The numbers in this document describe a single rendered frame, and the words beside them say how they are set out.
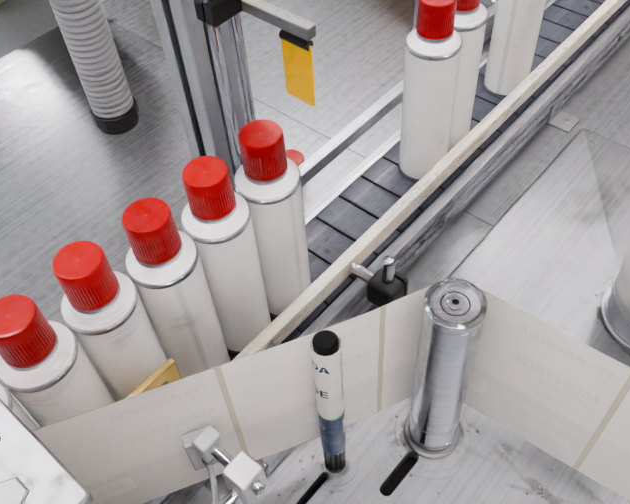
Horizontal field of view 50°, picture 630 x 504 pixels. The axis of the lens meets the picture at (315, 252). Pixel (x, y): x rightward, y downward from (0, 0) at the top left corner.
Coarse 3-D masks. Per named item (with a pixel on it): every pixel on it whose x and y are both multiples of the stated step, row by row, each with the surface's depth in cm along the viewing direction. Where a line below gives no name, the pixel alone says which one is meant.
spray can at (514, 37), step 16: (512, 0) 72; (528, 0) 72; (544, 0) 73; (496, 16) 76; (512, 16) 73; (528, 16) 73; (496, 32) 76; (512, 32) 75; (528, 32) 75; (496, 48) 78; (512, 48) 76; (528, 48) 76; (496, 64) 79; (512, 64) 78; (528, 64) 78; (496, 80) 80; (512, 80) 80; (496, 96) 82
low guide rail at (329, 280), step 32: (608, 0) 87; (576, 32) 83; (544, 64) 80; (512, 96) 76; (480, 128) 73; (448, 160) 71; (416, 192) 68; (384, 224) 66; (352, 256) 63; (320, 288) 61; (288, 320) 59; (256, 352) 57
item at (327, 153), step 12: (492, 12) 79; (384, 96) 70; (396, 96) 70; (372, 108) 69; (384, 108) 70; (360, 120) 68; (372, 120) 69; (348, 132) 67; (360, 132) 68; (336, 144) 66; (348, 144) 67; (312, 156) 65; (324, 156) 65; (336, 156) 67; (300, 168) 64; (312, 168) 64
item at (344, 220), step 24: (576, 0) 94; (600, 0) 94; (552, 24) 91; (576, 24) 90; (552, 48) 87; (480, 72) 85; (480, 96) 82; (480, 120) 79; (384, 168) 75; (360, 192) 73; (384, 192) 73; (336, 216) 71; (360, 216) 71; (312, 240) 69; (336, 240) 69; (384, 240) 69; (312, 264) 67; (360, 264) 67; (336, 288) 65; (312, 312) 64; (288, 336) 62
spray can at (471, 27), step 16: (464, 0) 62; (480, 0) 64; (464, 16) 64; (480, 16) 64; (464, 32) 64; (480, 32) 65; (464, 48) 65; (480, 48) 67; (464, 64) 67; (464, 80) 68; (464, 96) 70; (464, 112) 72; (464, 128) 74
